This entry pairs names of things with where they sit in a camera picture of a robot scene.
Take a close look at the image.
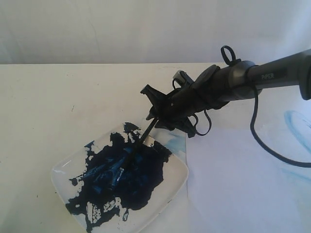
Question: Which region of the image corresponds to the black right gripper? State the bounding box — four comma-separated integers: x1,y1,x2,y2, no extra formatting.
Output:
140,65,231,138

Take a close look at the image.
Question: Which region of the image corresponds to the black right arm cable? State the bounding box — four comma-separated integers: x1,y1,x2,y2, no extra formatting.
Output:
170,45,311,168

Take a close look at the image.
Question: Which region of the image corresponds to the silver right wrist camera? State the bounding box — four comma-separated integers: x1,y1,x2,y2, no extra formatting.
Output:
172,70,194,89

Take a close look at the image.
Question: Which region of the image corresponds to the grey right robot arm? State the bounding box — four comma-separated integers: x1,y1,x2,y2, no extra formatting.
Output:
141,50,311,122

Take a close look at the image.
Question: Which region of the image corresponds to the white sheet of paper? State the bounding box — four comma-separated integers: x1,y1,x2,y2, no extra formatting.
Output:
185,131,311,233

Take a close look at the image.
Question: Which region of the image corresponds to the white plate with blue paint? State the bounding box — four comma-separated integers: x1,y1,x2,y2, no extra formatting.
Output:
51,122,189,233

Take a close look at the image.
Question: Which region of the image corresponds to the black paintbrush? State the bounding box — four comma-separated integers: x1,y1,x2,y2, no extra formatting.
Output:
107,118,158,191

